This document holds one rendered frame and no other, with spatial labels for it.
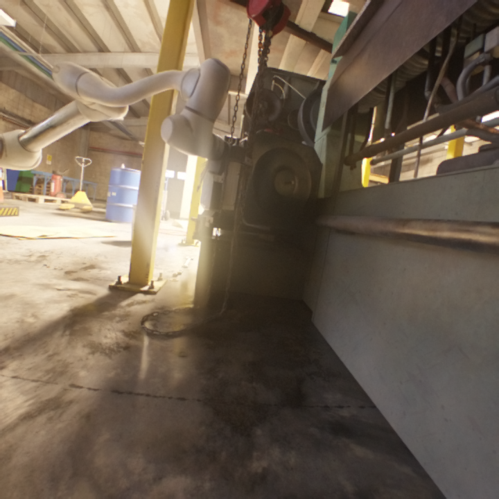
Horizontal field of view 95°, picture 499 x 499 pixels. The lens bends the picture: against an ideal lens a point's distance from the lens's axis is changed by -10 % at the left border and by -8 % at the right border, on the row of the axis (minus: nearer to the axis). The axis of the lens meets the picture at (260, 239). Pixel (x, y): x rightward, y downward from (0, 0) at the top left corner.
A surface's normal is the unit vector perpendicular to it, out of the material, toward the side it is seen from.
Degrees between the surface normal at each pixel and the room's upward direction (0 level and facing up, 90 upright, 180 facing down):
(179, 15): 90
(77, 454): 0
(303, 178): 88
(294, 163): 85
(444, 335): 90
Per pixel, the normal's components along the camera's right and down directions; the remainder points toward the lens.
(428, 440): -0.98, -0.14
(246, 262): 0.12, 0.11
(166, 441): 0.15, -0.98
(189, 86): -0.39, 0.14
